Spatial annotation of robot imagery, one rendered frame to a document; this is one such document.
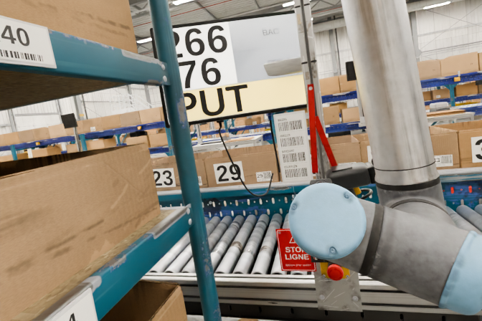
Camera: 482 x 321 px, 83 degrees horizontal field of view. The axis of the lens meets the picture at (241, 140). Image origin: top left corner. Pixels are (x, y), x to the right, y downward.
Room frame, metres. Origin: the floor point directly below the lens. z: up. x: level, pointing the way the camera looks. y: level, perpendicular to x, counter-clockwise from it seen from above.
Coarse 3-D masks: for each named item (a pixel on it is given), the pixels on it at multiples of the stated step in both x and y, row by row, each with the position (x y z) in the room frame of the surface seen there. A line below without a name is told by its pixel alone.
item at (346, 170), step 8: (336, 168) 0.68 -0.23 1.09; (344, 168) 0.66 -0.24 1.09; (352, 168) 0.66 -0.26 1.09; (360, 168) 0.65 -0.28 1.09; (368, 168) 0.65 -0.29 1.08; (328, 176) 0.67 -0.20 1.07; (336, 176) 0.66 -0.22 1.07; (344, 176) 0.66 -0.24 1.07; (352, 176) 0.65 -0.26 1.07; (360, 176) 0.65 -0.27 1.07; (368, 176) 0.64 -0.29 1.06; (336, 184) 0.66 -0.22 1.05; (344, 184) 0.66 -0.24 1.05; (352, 184) 0.65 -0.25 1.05; (360, 184) 0.65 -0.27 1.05; (368, 184) 0.65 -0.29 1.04; (352, 192) 0.67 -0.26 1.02; (360, 192) 0.67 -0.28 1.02
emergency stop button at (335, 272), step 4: (332, 264) 0.64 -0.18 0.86; (328, 268) 0.64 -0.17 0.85; (332, 268) 0.63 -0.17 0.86; (336, 268) 0.63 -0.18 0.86; (340, 268) 0.63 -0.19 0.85; (328, 272) 0.63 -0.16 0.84; (332, 272) 0.63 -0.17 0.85; (336, 272) 0.63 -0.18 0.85; (340, 272) 0.62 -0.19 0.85; (332, 276) 0.63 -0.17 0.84; (336, 276) 0.63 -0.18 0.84; (340, 276) 0.62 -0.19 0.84; (336, 280) 0.63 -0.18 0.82
